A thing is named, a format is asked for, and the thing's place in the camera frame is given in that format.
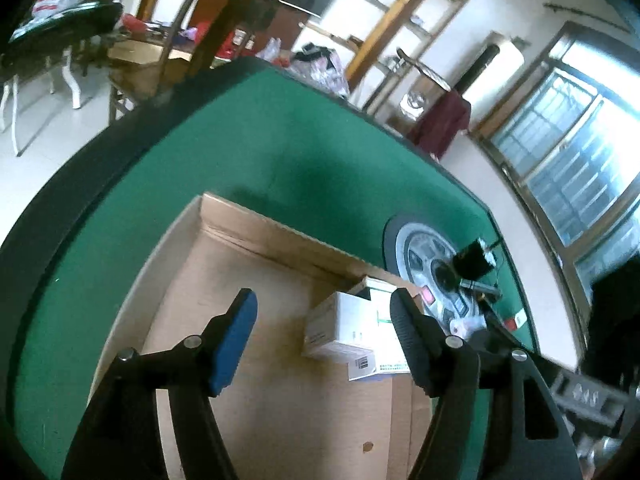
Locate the white green medicine box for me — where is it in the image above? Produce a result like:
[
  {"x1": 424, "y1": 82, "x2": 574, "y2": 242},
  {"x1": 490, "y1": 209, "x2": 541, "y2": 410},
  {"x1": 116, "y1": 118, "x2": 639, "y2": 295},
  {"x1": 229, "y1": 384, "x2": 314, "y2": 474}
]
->
[{"x1": 348, "y1": 276, "x2": 410, "y2": 382}]

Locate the dark wooden chair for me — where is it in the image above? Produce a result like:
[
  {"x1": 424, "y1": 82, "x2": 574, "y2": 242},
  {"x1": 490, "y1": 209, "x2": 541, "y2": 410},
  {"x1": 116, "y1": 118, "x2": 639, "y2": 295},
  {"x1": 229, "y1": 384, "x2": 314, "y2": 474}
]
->
[{"x1": 108, "y1": 0, "x2": 281, "y2": 124}]

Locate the wooden chair with red cloth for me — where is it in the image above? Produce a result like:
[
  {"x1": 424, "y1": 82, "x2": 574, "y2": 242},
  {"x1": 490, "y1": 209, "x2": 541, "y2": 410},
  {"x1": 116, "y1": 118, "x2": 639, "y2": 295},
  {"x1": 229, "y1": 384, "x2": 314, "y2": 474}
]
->
[{"x1": 366, "y1": 48, "x2": 472, "y2": 162}]

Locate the dark side table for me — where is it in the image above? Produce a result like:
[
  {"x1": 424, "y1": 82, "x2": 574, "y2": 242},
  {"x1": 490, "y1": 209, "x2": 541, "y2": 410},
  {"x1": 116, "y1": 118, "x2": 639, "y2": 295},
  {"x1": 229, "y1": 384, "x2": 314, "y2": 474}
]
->
[{"x1": 1, "y1": 1, "x2": 122, "y2": 157}]

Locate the brown cardboard box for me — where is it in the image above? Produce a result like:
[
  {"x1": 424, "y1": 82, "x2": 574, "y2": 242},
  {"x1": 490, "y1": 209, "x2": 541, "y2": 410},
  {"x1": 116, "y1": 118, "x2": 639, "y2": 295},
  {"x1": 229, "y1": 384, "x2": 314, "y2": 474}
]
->
[{"x1": 96, "y1": 194, "x2": 432, "y2": 479}]

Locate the white carton box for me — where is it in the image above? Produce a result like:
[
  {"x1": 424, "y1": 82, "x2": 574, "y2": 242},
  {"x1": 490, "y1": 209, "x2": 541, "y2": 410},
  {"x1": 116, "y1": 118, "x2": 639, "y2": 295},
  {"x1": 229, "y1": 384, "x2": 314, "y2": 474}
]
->
[{"x1": 303, "y1": 292, "x2": 375, "y2": 363}]

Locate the round grey table centre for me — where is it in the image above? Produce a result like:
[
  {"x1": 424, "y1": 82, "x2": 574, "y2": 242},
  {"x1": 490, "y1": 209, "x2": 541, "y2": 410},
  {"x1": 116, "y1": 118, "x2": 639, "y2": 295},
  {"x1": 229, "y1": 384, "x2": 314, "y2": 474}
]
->
[{"x1": 382, "y1": 214, "x2": 501, "y2": 333}]

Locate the black stepper motor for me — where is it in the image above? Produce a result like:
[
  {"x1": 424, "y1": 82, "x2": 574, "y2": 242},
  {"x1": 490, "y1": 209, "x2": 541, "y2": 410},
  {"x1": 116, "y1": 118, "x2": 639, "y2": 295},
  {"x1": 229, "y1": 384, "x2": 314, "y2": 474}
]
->
[{"x1": 451, "y1": 238, "x2": 497, "y2": 281}]

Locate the grey red-ended box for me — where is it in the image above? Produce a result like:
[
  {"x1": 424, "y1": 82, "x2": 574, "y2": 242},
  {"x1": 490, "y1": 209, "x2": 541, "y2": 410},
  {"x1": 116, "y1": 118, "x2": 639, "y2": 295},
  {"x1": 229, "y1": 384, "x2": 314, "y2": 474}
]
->
[{"x1": 503, "y1": 309, "x2": 528, "y2": 333}]

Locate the white pill bottle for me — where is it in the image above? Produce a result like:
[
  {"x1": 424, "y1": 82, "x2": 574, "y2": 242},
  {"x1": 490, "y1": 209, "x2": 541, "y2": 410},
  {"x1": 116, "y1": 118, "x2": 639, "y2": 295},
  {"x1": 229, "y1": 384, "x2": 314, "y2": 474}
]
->
[{"x1": 449, "y1": 315, "x2": 487, "y2": 340}]

